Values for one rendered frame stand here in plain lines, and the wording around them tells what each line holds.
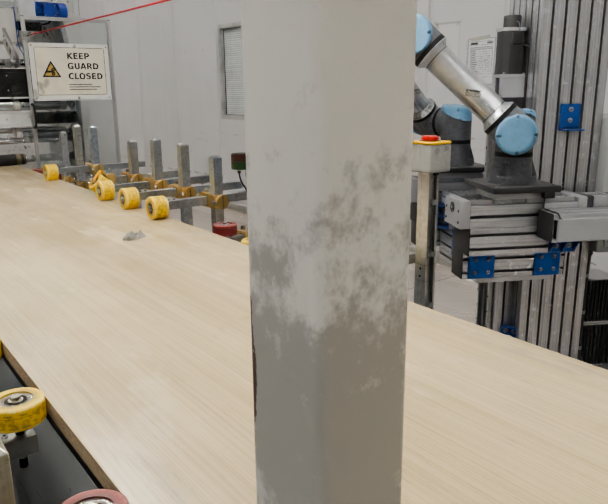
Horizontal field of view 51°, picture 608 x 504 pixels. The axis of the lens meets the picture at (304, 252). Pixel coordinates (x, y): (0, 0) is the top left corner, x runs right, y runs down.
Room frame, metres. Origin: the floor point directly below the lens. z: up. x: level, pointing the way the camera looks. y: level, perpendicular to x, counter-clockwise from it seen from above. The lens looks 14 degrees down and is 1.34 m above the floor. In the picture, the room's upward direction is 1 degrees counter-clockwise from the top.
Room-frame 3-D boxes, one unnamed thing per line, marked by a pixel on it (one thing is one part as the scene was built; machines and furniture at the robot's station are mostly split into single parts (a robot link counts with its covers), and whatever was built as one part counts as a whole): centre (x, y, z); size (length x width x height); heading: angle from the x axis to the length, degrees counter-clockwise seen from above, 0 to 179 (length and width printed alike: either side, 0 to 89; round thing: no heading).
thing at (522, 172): (2.06, -0.67, 1.09); 0.15 x 0.15 x 0.10
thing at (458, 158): (2.55, -0.60, 1.09); 0.15 x 0.15 x 0.10
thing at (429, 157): (1.49, -0.29, 1.18); 0.07 x 0.07 x 0.08; 37
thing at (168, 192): (2.55, 0.46, 0.95); 0.50 x 0.04 x 0.04; 127
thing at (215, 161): (2.30, 0.31, 0.87); 0.03 x 0.03 x 0.48; 37
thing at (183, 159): (2.50, 0.46, 0.90); 0.03 x 0.03 x 0.48; 37
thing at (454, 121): (2.55, -0.60, 1.21); 0.13 x 0.12 x 0.14; 36
